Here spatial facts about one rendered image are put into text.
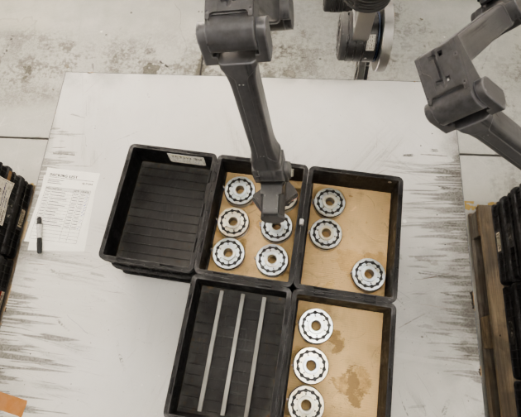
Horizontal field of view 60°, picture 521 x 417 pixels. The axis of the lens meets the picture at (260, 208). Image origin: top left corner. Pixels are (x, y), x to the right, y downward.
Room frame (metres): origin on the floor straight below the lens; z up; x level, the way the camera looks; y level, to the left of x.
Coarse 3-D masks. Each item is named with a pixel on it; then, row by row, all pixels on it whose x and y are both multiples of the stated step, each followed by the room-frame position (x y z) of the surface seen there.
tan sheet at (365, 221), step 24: (360, 192) 0.54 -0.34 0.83; (384, 192) 0.53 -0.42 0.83; (312, 216) 0.48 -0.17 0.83; (360, 216) 0.46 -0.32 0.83; (384, 216) 0.45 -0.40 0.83; (360, 240) 0.38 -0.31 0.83; (384, 240) 0.37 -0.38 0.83; (312, 264) 0.32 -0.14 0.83; (336, 264) 0.31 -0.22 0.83; (384, 264) 0.29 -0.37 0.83; (336, 288) 0.23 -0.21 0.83; (384, 288) 0.21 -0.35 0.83
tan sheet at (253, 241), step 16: (224, 192) 0.60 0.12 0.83; (240, 192) 0.59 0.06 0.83; (224, 208) 0.54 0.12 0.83; (256, 208) 0.53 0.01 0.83; (256, 224) 0.47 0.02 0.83; (240, 240) 0.42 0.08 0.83; (256, 240) 0.42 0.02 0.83; (288, 240) 0.40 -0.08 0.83; (288, 256) 0.35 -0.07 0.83; (240, 272) 0.32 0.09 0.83; (256, 272) 0.31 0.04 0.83; (288, 272) 0.30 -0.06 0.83
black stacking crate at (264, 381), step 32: (224, 288) 0.27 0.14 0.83; (256, 288) 0.24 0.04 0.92; (192, 320) 0.18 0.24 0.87; (224, 320) 0.17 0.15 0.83; (256, 320) 0.16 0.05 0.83; (192, 352) 0.09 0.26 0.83; (224, 352) 0.08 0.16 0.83; (192, 384) 0.00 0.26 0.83; (224, 384) -0.01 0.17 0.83; (256, 384) -0.02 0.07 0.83; (192, 416) -0.08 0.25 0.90; (224, 416) -0.09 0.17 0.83; (256, 416) -0.10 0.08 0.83
